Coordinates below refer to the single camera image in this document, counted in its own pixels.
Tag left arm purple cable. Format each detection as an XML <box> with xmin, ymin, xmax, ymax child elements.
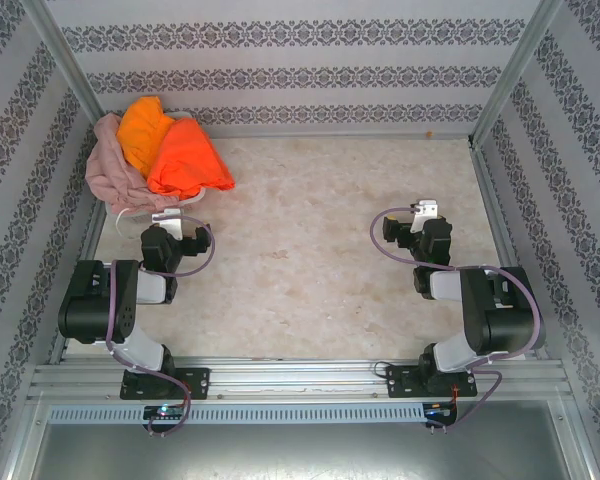
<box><xmin>103</xmin><ymin>214</ymin><xmax>216</xmax><ymax>437</ymax></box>

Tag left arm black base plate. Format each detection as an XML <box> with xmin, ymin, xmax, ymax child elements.
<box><xmin>119</xmin><ymin>367</ymin><xmax>211</xmax><ymax>401</ymax></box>

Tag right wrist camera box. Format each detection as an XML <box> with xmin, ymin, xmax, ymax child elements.
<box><xmin>410</xmin><ymin>198</ymin><xmax>440</xmax><ymax>235</ymax></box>

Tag pink shorts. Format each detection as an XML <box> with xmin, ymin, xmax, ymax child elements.
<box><xmin>84</xmin><ymin>112</ymin><xmax>181</xmax><ymax>214</ymax></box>

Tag aluminium wall-foot rail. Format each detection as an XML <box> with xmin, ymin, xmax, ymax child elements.
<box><xmin>194</xmin><ymin>124</ymin><xmax>474</xmax><ymax>141</ymax></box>

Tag steel sheet tray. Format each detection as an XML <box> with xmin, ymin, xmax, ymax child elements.
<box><xmin>7</xmin><ymin>399</ymin><xmax>599</xmax><ymax>480</ymax></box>

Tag aluminium corner post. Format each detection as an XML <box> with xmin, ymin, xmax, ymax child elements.
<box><xmin>468</xmin><ymin>0</ymin><xmax>566</xmax><ymax>149</ymax></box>
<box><xmin>22</xmin><ymin>0</ymin><xmax>109</xmax><ymax>121</ymax></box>

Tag red-orange shorts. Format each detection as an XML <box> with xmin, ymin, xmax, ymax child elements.
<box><xmin>147</xmin><ymin>117</ymin><xmax>237</xmax><ymax>199</ymax></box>

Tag orange shorts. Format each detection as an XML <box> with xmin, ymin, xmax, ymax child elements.
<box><xmin>115</xmin><ymin>96</ymin><xmax>176</xmax><ymax>179</ymax></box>

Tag long aluminium mounting rail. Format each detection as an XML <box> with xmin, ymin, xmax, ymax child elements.
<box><xmin>27</xmin><ymin>355</ymin><xmax>571</xmax><ymax>401</ymax></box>

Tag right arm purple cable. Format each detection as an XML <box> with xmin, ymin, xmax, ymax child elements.
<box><xmin>369</xmin><ymin>205</ymin><xmax>544</xmax><ymax>434</ymax></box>

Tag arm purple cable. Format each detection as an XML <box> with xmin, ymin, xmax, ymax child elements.
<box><xmin>369</xmin><ymin>205</ymin><xmax>544</xmax><ymax>434</ymax></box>
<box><xmin>103</xmin><ymin>214</ymin><xmax>216</xmax><ymax>437</ymax></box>

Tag grey slotted cable duct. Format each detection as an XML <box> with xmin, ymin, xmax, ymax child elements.
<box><xmin>47</xmin><ymin>403</ymin><xmax>426</xmax><ymax>426</ymax></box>

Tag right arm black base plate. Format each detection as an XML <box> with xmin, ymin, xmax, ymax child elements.
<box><xmin>385</xmin><ymin>363</ymin><xmax>479</xmax><ymax>400</ymax></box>

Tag circuit board with green light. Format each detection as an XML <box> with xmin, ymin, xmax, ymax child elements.
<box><xmin>143</xmin><ymin>404</ymin><xmax>187</xmax><ymax>421</ymax></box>

